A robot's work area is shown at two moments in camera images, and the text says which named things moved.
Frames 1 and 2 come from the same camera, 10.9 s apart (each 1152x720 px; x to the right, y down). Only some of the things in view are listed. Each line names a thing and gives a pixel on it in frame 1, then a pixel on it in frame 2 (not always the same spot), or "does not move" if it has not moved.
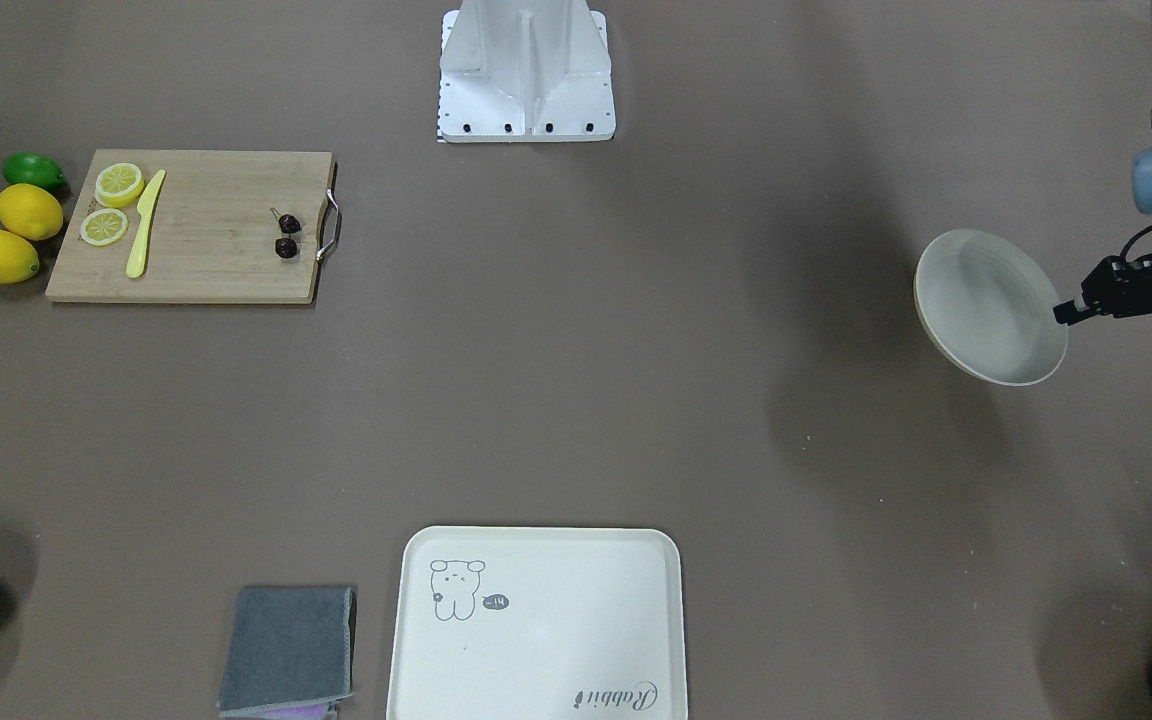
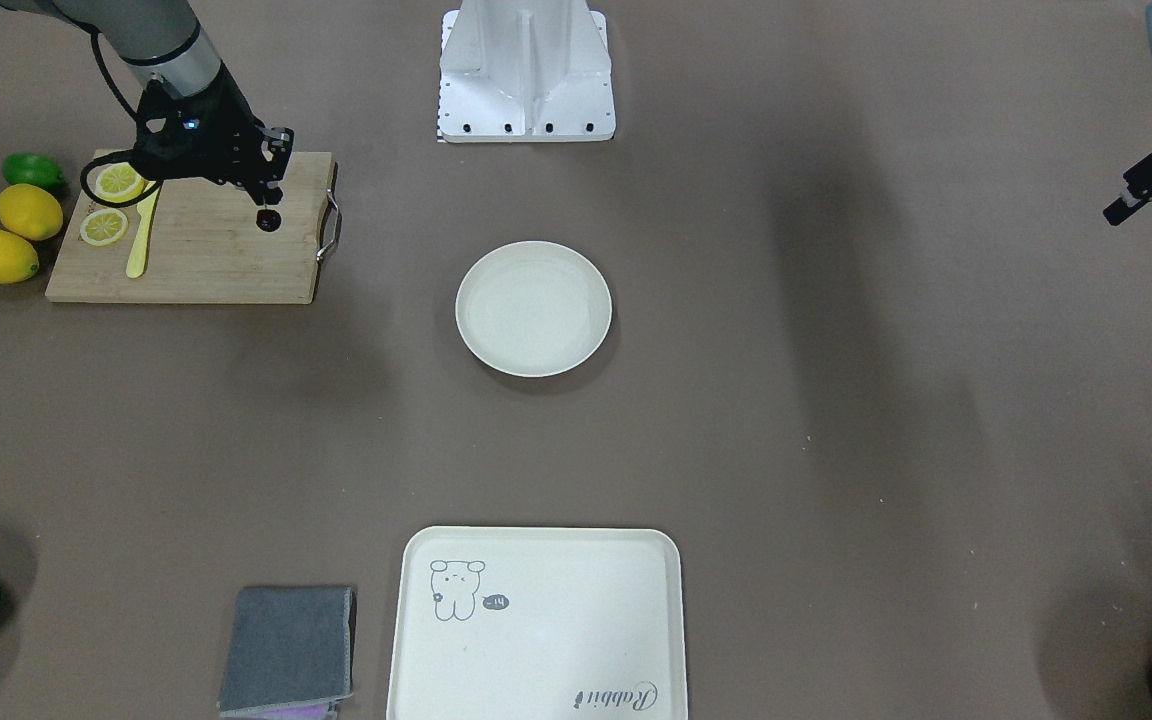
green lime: (32, 167) does not move
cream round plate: (988, 305) to (532, 308)
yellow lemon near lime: (29, 211) does not move
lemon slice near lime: (118, 184) does not move
